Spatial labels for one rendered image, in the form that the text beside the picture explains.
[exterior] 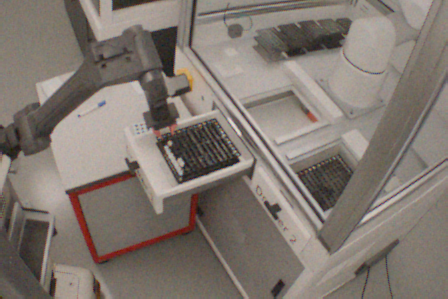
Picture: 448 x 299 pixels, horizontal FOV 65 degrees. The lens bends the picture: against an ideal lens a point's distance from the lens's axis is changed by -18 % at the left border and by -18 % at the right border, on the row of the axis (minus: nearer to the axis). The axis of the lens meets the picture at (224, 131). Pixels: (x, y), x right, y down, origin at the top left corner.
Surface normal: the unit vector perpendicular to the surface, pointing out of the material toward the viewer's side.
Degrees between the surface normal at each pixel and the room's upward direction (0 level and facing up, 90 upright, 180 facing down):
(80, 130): 0
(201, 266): 0
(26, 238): 0
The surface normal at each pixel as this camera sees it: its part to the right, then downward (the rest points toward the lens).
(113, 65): 0.46, -0.22
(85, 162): 0.12, -0.68
